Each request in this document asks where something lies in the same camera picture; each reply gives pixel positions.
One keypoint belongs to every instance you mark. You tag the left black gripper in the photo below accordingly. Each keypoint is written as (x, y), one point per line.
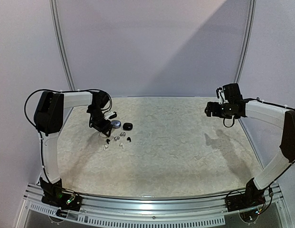
(101, 126)

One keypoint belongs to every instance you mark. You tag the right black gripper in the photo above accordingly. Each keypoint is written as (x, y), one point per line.
(209, 109)

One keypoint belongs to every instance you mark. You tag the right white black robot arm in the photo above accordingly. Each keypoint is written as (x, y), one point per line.
(270, 128)

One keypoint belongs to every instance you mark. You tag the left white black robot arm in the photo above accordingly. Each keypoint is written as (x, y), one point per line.
(49, 118)

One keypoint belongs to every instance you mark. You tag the blue oval charging case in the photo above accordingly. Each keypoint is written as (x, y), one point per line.
(116, 124)

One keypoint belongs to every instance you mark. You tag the black charging case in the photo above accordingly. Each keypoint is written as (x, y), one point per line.
(127, 126)

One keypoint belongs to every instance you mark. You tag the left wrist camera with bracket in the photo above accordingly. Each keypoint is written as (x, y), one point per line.
(108, 115)

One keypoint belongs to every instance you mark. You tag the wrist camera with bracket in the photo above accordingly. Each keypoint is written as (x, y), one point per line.
(221, 95)
(108, 115)

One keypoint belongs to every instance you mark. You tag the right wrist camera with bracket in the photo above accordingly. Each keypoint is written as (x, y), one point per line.
(221, 95)

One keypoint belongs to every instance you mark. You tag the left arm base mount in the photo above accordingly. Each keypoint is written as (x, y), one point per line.
(62, 198)

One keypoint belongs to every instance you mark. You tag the right aluminium frame post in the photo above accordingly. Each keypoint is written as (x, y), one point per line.
(246, 39)

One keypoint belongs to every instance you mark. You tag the aluminium frame post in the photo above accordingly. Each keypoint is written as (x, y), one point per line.
(246, 39)
(60, 44)

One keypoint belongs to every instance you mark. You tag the aluminium front rail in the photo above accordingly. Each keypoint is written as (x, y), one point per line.
(208, 211)

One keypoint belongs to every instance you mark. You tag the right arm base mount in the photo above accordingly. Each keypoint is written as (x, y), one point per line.
(235, 200)

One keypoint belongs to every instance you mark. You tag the left aluminium frame post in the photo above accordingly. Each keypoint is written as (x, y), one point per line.
(60, 44)

